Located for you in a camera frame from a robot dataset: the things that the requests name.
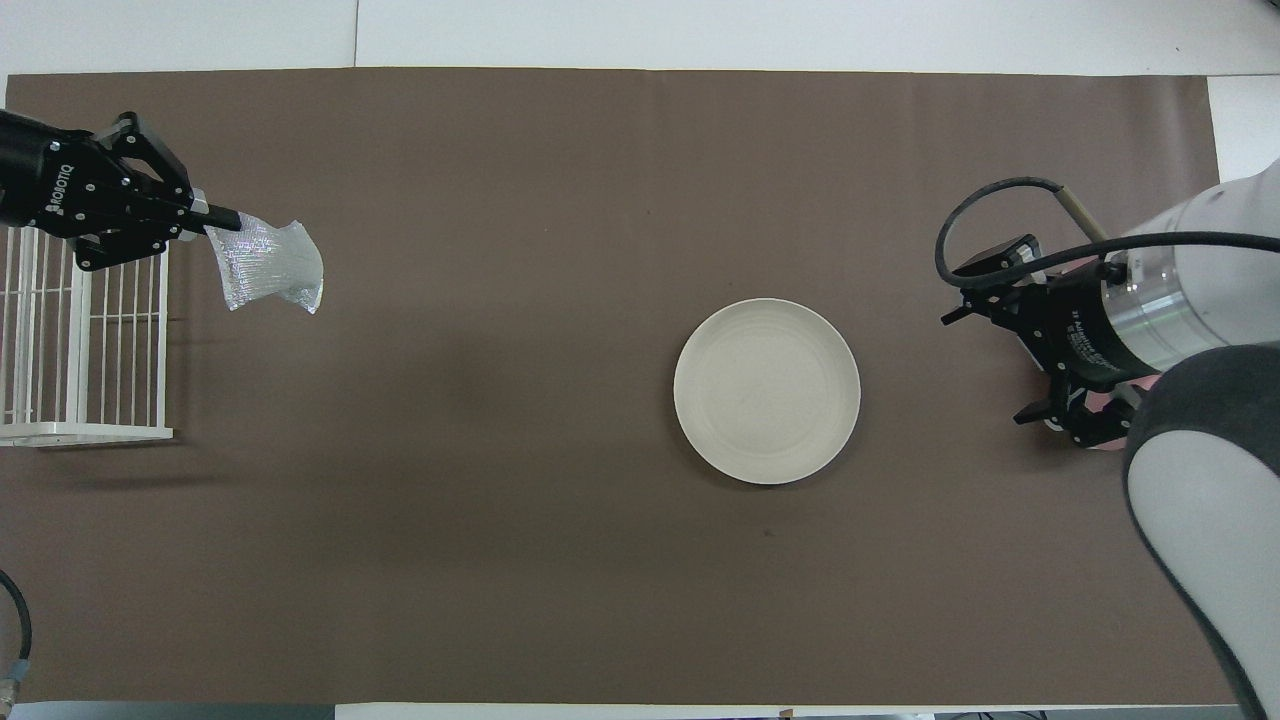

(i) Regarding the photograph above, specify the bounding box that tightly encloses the cream round plate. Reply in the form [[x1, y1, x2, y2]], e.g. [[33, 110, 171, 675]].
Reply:
[[673, 298, 862, 487]]

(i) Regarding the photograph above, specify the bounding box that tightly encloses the pink plastic cup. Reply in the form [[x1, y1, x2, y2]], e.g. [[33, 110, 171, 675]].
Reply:
[[1085, 375, 1161, 453]]

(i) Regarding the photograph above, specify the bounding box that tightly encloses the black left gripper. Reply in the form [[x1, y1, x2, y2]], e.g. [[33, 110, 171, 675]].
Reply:
[[0, 110, 241, 273]]

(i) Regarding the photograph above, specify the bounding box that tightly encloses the white wire dish rack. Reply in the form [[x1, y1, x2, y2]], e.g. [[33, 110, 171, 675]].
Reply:
[[0, 225, 173, 448]]

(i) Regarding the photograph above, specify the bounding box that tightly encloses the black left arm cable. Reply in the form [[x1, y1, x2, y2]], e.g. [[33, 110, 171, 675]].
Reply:
[[0, 568, 34, 706]]

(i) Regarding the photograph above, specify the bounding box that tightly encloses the brown table mat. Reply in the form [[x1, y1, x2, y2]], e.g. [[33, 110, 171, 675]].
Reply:
[[0, 68, 1277, 706]]

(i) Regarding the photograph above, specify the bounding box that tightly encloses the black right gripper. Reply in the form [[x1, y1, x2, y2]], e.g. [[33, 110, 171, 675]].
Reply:
[[940, 235, 1146, 451]]

